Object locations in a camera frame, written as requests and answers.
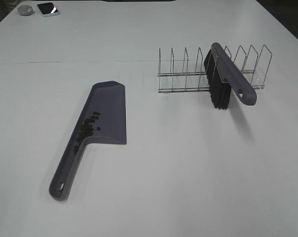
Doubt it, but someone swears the purple plastic dustpan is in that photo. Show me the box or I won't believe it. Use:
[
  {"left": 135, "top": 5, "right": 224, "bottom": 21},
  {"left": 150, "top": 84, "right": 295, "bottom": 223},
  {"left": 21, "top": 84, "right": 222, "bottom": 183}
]
[{"left": 48, "top": 81, "right": 127, "bottom": 201}]

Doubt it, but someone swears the pile of coffee beans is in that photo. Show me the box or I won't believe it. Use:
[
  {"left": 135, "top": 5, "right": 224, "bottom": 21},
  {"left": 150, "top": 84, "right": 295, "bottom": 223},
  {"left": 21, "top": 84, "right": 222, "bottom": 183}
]
[{"left": 73, "top": 111, "right": 101, "bottom": 155}]

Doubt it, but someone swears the purple hand brush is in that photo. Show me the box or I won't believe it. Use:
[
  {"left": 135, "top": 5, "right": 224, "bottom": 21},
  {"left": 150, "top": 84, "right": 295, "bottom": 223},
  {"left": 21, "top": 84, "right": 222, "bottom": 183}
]
[{"left": 204, "top": 42, "right": 257, "bottom": 110}]

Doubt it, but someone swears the smartphone in blue case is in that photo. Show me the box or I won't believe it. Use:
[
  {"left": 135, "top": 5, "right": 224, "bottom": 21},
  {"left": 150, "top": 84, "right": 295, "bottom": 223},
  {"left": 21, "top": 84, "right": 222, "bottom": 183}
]
[{"left": 37, "top": 2, "right": 60, "bottom": 17}]

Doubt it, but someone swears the small grey round cap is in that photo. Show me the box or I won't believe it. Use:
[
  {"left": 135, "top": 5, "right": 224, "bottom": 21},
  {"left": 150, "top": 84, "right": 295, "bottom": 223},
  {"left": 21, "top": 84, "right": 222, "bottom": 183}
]
[{"left": 17, "top": 5, "right": 34, "bottom": 16}]

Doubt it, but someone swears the metal wire rack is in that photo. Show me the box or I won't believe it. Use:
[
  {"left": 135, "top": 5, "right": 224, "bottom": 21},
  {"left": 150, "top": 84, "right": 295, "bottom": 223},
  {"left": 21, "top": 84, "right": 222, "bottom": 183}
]
[{"left": 157, "top": 44, "right": 273, "bottom": 93}]

